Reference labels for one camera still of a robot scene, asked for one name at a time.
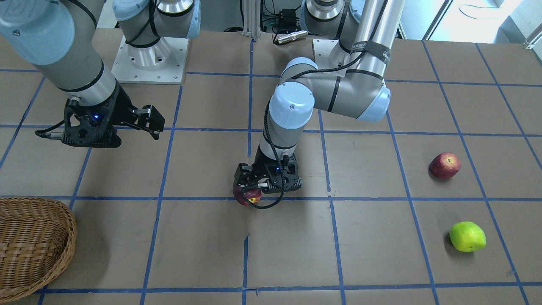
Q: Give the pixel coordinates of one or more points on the silver connector plug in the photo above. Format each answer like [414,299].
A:
[291,37]

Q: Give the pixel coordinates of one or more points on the wicker basket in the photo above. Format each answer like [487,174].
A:
[37,243]

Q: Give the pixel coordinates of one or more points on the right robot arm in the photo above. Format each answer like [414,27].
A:
[55,36]

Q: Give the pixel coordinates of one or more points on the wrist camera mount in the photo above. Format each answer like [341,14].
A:
[85,126]
[291,175]

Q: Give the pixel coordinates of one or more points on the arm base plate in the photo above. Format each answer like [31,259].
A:
[324,46]
[163,63]

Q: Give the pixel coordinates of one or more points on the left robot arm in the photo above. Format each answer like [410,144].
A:
[349,83]

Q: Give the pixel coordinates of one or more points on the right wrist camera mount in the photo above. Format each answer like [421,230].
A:
[85,126]

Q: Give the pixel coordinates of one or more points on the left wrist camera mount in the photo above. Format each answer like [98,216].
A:
[291,175]

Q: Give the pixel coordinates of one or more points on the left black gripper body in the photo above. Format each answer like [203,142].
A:
[259,168]

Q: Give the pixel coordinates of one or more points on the red yellow apple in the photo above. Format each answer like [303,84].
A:
[445,165]

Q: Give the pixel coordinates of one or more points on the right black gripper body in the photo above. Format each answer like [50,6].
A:
[122,106]

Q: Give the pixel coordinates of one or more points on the dark red apple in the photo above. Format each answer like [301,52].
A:
[248,196]

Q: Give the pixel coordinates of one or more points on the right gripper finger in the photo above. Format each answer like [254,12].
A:
[156,134]

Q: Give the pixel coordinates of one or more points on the aluminium frame post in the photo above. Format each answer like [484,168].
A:
[251,13]

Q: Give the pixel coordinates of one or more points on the green apple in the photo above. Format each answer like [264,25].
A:
[467,237]

